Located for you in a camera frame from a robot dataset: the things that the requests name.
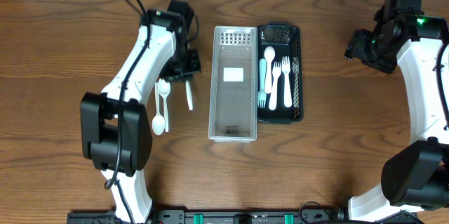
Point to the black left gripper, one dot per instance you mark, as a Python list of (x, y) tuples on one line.
[(186, 75)]

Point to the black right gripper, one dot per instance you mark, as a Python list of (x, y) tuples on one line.
[(356, 46)]

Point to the white plastic spoon upside-down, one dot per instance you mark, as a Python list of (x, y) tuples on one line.
[(158, 122)]

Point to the white plastic fork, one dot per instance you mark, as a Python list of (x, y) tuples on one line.
[(276, 72), (285, 67)]

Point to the pale green plastic fork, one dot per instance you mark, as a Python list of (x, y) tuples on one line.
[(262, 95)]

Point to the small white plastic spoon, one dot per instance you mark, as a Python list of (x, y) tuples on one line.
[(269, 54)]

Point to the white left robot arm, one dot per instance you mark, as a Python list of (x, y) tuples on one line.
[(115, 129)]

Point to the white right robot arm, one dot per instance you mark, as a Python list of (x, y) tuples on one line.
[(415, 179)]

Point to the clear plastic basket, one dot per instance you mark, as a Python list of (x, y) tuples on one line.
[(233, 89)]

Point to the black plastic basket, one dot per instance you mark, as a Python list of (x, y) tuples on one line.
[(285, 39)]

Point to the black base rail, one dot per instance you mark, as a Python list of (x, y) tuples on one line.
[(306, 214)]

